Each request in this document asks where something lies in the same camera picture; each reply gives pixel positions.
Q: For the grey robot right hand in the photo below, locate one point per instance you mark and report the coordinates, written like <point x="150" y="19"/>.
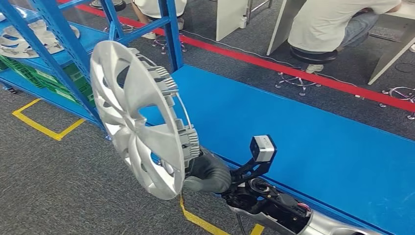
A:
<point x="210" y="175"/>

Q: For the silver plastic wheel cover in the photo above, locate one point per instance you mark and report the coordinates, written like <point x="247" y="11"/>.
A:
<point x="142" y="90"/>
<point x="16" y="48"/>

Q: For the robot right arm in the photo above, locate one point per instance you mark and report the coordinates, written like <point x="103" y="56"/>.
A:
<point x="275" y="207"/>

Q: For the blue steel shelf rack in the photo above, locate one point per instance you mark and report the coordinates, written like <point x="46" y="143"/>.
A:
<point x="89" y="37"/>
<point x="291" y="146"/>

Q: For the yellow floor tape square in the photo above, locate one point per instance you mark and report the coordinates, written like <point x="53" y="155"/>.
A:
<point x="197" y="220"/>

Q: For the red boundary strip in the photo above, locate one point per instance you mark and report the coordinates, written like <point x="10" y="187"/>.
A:
<point x="259" y="61"/>

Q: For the green plastic crate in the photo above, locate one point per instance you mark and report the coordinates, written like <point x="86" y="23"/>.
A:
<point x="82" y="87"/>
<point x="26" y="76"/>

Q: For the person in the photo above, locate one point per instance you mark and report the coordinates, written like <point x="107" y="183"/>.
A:
<point x="159" y="6"/>
<point x="324" y="22"/>

